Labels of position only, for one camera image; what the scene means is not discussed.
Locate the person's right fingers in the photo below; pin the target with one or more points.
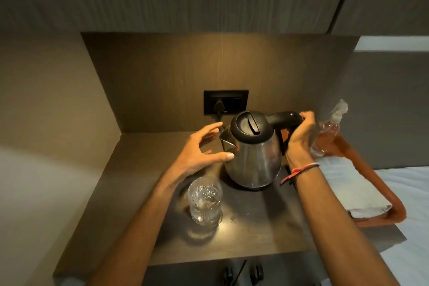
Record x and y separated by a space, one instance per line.
306 116

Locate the orange tray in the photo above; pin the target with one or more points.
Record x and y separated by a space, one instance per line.
397 203

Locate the person's left hand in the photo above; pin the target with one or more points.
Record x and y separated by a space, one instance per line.
191 158

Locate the black wall socket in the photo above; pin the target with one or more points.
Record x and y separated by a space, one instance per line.
234 103

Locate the person's left forearm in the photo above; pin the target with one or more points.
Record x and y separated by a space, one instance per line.
140 228

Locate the black caster wheel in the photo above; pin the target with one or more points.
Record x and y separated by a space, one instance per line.
256 270

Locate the clear glass of water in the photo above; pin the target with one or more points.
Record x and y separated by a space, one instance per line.
205 205

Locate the person's left thumb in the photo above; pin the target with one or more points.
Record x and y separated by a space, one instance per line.
221 157

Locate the person's right hand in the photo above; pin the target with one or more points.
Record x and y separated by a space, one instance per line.
301 143

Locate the clear spray bottle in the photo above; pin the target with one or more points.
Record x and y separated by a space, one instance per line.
326 131

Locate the white bed sheet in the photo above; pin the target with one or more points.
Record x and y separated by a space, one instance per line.
409 249

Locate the folded white cloth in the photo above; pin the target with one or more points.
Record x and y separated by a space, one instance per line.
355 188

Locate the black kettle base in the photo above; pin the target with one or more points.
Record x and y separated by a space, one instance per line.
254 189

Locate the person's right forearm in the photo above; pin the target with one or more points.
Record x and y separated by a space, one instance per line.
335 225

